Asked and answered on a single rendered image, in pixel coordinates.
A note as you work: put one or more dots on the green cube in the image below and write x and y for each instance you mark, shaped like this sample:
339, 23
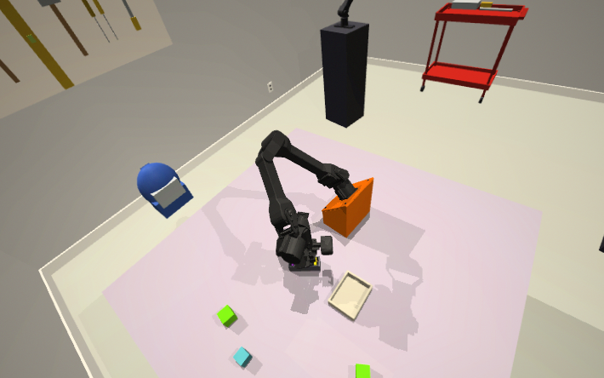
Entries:
227, 316
362, 371

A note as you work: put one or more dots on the teal cube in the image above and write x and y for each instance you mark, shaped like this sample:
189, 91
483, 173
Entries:
242, 357

